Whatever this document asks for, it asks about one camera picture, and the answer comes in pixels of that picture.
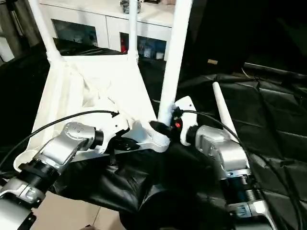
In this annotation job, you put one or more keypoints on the white plastic table leg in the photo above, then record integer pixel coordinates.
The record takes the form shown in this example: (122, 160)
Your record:
(45, 28)
(223, 107)
(175, 60)
(133, 28)

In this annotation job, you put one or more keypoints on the white plastic table top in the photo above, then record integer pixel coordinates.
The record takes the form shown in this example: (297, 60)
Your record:
(96, 72)

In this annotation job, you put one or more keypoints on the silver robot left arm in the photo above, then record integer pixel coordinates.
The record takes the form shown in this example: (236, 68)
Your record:
(64, 141)

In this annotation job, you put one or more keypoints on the small white jar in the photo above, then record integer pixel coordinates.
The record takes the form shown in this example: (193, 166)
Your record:
(158, 55)
(147, 53)

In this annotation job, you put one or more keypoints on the small tan block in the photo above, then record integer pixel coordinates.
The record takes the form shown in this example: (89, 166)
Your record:
(212, 61)

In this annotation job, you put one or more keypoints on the small red bottle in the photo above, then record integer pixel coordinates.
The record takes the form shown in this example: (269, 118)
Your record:
(123, 44)

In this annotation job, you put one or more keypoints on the black mat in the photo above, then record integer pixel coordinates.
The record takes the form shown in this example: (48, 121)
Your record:
(275, 119)

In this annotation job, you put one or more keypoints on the black backdrop cloth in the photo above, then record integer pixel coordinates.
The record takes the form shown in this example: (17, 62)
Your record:
(239, 28)

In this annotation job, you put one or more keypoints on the shiny object on cabinet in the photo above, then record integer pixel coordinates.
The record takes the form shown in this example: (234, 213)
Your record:
(126, 4)

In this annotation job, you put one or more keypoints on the white cabinet with glass doors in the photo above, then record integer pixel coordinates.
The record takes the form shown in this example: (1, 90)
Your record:
(96, 14)

